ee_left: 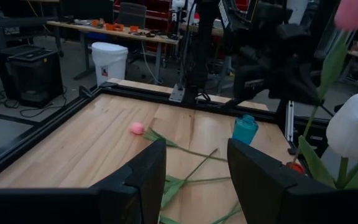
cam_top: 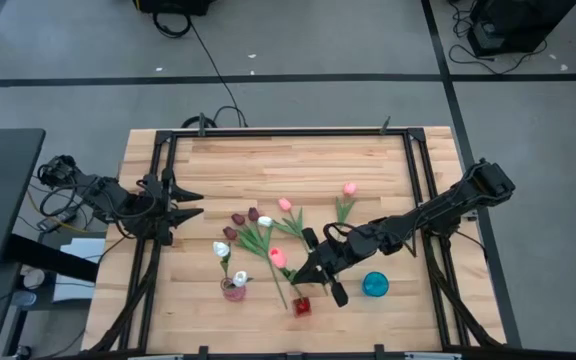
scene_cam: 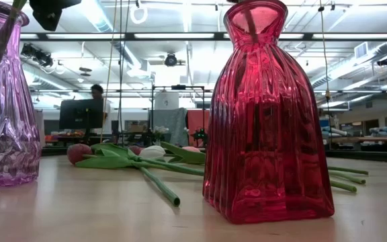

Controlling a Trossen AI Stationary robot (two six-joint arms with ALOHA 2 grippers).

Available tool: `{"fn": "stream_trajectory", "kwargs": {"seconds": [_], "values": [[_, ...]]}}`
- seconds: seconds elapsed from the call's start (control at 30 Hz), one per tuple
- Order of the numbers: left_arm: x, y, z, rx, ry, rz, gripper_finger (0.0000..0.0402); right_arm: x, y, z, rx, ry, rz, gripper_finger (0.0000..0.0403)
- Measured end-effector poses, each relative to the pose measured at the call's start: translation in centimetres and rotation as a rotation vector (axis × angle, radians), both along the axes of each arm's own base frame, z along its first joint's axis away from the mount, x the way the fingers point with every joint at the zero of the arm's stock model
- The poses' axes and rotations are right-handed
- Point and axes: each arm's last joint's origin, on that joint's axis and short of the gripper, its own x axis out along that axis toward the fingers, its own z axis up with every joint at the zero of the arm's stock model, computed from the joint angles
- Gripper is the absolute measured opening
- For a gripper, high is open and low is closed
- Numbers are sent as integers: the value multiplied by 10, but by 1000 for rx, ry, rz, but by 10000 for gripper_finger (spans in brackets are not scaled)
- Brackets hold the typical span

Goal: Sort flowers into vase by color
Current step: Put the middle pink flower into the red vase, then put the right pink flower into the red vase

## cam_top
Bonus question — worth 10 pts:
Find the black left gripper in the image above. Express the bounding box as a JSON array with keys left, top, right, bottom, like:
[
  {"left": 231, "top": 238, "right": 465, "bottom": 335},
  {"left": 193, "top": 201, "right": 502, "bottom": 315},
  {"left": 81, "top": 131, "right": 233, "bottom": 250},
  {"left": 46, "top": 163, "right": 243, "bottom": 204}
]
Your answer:
[{"left": 140, "top": 168, "right": 206, "bottom": 247}]

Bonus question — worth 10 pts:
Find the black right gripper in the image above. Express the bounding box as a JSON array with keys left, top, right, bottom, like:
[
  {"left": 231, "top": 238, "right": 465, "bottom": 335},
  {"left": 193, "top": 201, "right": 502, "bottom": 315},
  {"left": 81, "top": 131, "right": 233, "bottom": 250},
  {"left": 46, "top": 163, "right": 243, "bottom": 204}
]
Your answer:
[{"left": 292, "top": 226, "right": 375, "bottom": 309}]

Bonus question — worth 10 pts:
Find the pink artificial tulip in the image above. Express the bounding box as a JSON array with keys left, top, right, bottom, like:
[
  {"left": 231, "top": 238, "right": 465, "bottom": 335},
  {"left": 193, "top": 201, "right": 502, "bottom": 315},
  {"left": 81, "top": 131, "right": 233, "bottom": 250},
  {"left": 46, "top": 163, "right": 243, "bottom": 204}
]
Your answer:
[
  {"left": 268, "top": 247, "right": 305, "bottom": 301},
  {"left": 271, "top": 197, "right": 310, "bottom": 241},
  {"left": 335, "top": 181, "right": 359, "bottom": 225}
]

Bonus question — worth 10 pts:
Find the dark red artificial tulip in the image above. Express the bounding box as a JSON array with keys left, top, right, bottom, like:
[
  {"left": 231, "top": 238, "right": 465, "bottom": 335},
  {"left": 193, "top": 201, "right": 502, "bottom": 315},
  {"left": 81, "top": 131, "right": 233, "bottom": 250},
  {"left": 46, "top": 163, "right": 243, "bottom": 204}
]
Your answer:
[
  {"left": 222, "top": 226, "right": 274, "bottom": 261},
  {"left": 247, "top": 207, "right": 289, "bottom": 310},
  {"left": 231, "top": 213, "right": 282, "bottom": 261}
]

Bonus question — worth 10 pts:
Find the blue round glass vase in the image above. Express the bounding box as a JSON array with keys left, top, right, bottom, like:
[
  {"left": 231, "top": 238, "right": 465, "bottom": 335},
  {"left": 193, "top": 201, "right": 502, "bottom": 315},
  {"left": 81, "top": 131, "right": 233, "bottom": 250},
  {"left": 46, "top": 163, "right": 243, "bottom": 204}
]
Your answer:
[{"left": 361, "top": 271, "right": 390, "bottom": 298}]

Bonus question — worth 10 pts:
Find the red square glass vase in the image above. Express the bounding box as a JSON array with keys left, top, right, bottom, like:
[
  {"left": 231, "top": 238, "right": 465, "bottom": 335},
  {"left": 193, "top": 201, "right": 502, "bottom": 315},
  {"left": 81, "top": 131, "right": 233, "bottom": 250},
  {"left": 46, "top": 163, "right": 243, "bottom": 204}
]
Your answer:
[{"left": 292, "top": 296, "right": 313, "bottom": 319}]

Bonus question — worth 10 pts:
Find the pink round glass vase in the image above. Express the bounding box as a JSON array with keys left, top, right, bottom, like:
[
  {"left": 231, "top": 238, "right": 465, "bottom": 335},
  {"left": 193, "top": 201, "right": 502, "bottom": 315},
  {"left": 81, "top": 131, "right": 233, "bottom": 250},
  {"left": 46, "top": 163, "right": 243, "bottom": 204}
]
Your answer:
[{"left": 220, "top": 277, "right": 248, "bottom": 303}]

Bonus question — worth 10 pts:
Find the white flat box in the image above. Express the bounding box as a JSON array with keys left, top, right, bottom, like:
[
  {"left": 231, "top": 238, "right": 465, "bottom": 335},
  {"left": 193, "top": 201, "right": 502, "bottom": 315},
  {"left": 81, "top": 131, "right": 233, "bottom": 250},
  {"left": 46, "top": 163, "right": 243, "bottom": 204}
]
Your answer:
[{"left": 52, "top": 237, "right": 107, "bottom": 304}]

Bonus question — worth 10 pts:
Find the black power adapter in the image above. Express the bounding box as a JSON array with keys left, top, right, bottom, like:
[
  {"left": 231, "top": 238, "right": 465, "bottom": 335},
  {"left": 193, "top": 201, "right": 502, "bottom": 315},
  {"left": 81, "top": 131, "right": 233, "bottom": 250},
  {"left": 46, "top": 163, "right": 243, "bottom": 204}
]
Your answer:
[{"left": 36, "top": 208, "right": 80, "bottom": 234}]

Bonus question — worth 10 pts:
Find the black slanted bar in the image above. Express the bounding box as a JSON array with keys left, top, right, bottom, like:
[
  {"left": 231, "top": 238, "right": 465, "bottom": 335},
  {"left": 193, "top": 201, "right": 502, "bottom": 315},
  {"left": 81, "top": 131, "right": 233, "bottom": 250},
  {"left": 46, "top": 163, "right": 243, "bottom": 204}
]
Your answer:
[{"left": 5, "top": 232, "right": 100, "bottom": 284}]

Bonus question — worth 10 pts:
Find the white round cup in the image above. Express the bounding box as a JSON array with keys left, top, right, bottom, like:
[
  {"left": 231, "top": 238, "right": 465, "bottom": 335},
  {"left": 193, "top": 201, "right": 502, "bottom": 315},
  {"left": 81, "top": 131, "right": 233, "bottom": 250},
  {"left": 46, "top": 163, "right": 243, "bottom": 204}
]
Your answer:
[{"left": 21, "top": 267, "right": 47, "bottom": 291}]

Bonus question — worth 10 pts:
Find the black box on floor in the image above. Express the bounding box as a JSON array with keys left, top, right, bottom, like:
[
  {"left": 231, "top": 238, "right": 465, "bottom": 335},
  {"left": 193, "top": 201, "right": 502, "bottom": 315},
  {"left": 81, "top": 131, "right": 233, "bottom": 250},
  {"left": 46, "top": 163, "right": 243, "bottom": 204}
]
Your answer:
[{"left": 134, "top": 0, "right": 214, "bottom": 16}]

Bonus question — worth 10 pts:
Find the black floor equipment case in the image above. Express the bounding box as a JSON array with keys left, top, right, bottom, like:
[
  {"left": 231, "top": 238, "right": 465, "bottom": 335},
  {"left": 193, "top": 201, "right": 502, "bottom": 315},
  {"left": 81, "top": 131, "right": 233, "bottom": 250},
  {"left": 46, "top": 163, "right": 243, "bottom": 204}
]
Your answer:
[{"left": 466, "top": 0, "right": 576, "bottom": 57}]

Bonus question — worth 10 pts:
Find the black aluminium table frame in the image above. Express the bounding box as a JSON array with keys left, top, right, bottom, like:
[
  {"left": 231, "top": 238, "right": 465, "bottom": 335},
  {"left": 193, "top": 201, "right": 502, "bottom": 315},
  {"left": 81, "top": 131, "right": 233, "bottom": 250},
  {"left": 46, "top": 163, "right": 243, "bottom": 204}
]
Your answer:
[{"left": 90, "top": 113, "right": 504, "bottom": 359}]

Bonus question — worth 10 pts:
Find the long black floor cable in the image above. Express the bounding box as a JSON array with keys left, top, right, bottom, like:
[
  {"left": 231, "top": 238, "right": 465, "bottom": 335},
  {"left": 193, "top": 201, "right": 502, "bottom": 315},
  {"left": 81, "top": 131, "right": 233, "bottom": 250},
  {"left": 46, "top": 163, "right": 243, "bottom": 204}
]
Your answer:
[{"left": 151, "top": 12, "right": 249, "bottom": 129}]

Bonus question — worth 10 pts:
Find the black floor cable bundle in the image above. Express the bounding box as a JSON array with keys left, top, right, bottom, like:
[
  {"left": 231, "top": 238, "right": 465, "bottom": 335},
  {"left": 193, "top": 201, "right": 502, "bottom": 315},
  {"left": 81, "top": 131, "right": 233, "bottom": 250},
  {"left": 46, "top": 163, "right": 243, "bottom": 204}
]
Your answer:
[{"left": 447, "top": 0, "right": 549, "bottom": 76}]

